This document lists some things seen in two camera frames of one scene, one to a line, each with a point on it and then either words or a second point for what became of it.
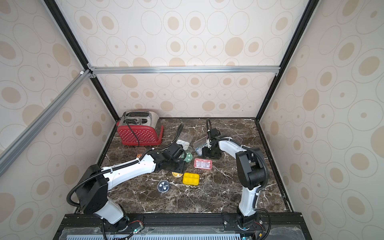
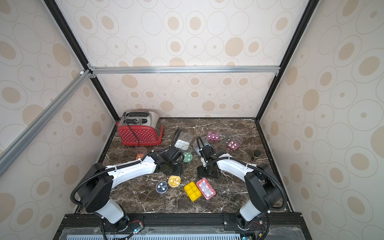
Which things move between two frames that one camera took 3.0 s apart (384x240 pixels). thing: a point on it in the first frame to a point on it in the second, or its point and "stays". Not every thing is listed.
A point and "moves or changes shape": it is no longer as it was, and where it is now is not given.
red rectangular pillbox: [203, 164] moves or changes shape
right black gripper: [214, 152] to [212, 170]
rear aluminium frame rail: [94, 71] stays
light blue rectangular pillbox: [198, 145] moves or changes shape
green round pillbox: [189, 157] stays
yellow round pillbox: [177, 175] moves or changes shape
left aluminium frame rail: [9, 153] stays
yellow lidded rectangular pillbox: [192, 179] to [192, 191]
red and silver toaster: [139, 127] stays
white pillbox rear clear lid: [184, 139] stays
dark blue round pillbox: [163, 186] stays
